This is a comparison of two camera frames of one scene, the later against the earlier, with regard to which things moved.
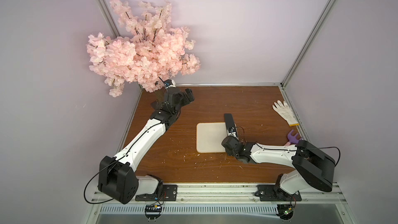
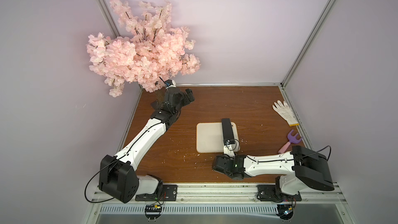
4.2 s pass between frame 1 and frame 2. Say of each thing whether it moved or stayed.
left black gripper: stayed
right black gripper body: moved
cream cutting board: stayed
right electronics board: stayed
